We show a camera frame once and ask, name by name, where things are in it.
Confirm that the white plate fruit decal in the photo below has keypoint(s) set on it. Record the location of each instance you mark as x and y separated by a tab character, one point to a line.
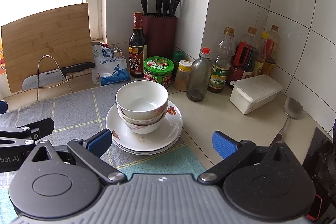
168	129
147	153
147	150

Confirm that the metal spatula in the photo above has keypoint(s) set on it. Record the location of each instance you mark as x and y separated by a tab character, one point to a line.
292	108

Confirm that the red-capped glass bottle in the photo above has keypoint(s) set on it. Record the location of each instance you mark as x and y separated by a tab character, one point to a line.
198	79

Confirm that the amber liquid plastic bottle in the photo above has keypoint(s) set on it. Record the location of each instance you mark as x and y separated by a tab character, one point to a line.
273	48

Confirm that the dark red knife block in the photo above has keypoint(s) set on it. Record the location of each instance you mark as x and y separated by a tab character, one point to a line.
160	35

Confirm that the metal binder clips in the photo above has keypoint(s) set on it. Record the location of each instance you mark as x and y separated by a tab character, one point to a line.
118	52

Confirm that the black device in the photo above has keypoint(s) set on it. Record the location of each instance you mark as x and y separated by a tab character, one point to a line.
325	161

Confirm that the green-lidded sauce tub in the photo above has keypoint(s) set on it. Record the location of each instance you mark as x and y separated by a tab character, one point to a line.
158	74

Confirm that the yellow-lidded spice jar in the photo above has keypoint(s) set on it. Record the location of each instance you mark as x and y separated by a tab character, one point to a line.
183	79

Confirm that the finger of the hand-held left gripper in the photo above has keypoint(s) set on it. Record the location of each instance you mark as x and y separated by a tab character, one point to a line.
29	129
2	107

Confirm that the blue white salt bag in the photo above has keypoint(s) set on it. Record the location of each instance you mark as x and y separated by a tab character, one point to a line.
111	69

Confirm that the grey checkered dish cloth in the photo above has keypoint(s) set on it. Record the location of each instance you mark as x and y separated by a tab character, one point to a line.
78	113

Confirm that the small green-lidded jar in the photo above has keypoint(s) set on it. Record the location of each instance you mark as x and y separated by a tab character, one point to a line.
178	56

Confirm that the red flat object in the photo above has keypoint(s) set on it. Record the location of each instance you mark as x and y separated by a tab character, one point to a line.
316	207

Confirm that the dark vinegar bottle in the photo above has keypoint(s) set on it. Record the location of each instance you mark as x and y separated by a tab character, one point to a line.
137	50

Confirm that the green-labelled oil bottle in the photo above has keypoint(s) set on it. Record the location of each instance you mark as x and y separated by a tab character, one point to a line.
221	74

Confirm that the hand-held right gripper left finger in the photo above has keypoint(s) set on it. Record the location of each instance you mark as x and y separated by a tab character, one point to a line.
101	141

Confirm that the white bowl pink flowers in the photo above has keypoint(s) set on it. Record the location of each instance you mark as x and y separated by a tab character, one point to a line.
141	106
143	121
141	129

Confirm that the white plastic box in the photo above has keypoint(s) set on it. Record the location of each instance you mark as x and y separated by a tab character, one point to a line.
256	92

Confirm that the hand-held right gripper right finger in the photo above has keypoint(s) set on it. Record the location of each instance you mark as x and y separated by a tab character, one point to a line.
224	145

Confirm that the red-labelled dark sauce bottle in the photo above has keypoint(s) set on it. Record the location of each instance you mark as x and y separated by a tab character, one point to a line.
244	56

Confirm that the bamboo cutting board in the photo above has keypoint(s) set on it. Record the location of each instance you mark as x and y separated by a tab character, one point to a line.
47	37

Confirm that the black kitchen scissors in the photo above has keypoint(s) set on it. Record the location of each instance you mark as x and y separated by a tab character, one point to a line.
173	7

